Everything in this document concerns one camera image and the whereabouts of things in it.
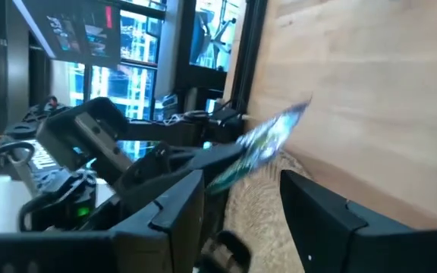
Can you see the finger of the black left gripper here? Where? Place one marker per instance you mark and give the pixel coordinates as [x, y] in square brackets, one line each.
[173, 167]
[173, 134]

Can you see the black metal table frame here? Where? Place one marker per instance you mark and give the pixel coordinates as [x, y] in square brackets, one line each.
[250, 57]

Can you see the round woven placemat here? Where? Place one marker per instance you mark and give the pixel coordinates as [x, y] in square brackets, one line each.
[256, 227]

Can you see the dark green tea packet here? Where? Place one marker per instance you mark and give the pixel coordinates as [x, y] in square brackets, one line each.
[264, 144]

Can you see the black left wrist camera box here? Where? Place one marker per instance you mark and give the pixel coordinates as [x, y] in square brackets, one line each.
[89, 140]

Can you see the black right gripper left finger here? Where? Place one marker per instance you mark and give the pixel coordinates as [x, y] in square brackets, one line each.
[158, 250]

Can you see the large window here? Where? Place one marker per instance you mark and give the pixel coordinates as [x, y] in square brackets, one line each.
[135, 87]

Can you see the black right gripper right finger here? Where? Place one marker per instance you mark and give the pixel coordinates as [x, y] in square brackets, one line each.
[355, 250]

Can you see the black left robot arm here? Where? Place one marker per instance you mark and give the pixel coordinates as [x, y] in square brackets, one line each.
[44, 159]

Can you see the black monitor with red stripe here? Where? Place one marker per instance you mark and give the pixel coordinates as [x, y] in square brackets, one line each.
[70, 34]

